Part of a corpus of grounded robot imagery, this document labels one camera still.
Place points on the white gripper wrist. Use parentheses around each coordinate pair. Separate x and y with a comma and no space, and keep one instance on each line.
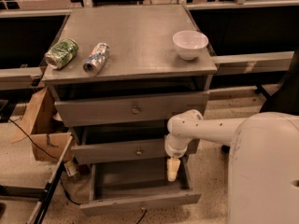
(176,150)

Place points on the grey drawer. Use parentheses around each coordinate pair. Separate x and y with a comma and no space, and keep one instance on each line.
(122,109)
(121,142)
(123,186)

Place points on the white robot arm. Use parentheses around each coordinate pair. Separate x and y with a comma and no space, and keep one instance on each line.
(263,166)

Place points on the grey top drawer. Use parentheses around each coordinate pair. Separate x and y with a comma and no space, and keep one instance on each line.
(122,109)

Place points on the grey bottom drawer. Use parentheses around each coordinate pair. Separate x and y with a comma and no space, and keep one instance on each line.
(123,186)

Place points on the grey wooden drawer cabinet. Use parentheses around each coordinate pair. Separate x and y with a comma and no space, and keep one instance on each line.
(142,58)

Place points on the small bottle on floor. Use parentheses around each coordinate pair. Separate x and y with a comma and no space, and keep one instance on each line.
(72,171)

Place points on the white ceramic bowl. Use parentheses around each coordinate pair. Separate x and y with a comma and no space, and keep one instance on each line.
(188,44)

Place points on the black office chair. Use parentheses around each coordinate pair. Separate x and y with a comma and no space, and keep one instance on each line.
(285,101)

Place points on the silver blue soda can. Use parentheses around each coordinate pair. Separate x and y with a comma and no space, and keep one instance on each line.
(97,59)

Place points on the brown cardboard box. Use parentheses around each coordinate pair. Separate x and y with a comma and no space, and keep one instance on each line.
(38,124)

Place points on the green crushed soda can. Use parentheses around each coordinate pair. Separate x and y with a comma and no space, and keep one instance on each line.
(61,54)

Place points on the grey metal floor rail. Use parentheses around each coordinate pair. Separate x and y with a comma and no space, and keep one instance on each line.
(42,196)

